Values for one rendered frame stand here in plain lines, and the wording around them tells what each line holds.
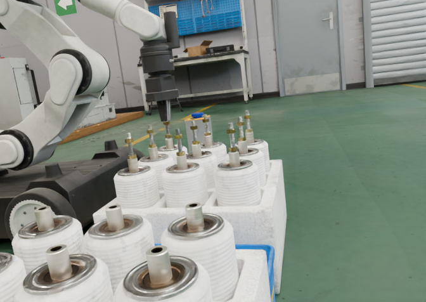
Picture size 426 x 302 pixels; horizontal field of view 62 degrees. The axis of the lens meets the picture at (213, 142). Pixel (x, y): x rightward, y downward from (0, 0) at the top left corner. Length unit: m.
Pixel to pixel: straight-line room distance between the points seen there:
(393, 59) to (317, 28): 1.20
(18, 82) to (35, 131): 2.15
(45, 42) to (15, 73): 2.21
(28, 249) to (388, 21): 5.70
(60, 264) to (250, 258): 0.26
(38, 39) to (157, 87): 0.45
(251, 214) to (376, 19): 5.34
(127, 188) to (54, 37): 0.61
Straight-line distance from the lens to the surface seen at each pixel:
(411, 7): 6.03
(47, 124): 1.28
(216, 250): 0.45
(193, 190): 0.76
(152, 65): 0.99
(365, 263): 0.89
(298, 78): 5.82
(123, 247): 0.49
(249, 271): 0.51
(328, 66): 5.84
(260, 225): 0.71
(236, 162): 0.75
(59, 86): 1.18
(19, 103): 3.43
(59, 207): 1.03
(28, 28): 1.29
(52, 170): 1.13
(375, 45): 5.90
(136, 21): 1.00
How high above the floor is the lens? 0.44
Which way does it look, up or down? 10 degrees down
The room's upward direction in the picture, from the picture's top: 7 degrees counter-clockwise
